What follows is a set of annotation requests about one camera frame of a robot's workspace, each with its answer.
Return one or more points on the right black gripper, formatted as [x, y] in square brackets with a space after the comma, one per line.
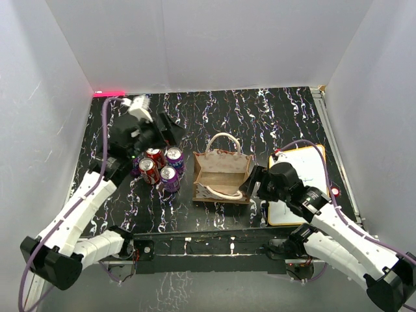
[247, 187]

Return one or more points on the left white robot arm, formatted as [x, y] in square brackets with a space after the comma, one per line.
[101, 180]

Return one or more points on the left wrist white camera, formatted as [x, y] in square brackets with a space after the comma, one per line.
[138, 107]

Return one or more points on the purple Fanta can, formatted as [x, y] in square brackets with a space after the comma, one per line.
[174, 157]
[135, 172]
[170, 179]

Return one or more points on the red cola can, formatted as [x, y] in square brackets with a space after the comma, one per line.
[157, 155]
[149, 171]

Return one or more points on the red emergency button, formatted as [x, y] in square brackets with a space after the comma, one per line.
[335, 191]

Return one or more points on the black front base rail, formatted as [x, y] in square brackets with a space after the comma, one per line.
[242, 250]

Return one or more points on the pink tape strip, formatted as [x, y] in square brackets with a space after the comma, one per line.
[102, 94]

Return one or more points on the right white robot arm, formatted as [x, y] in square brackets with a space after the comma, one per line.
[386, 273]

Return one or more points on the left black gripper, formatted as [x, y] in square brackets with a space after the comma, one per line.
[173, 132]

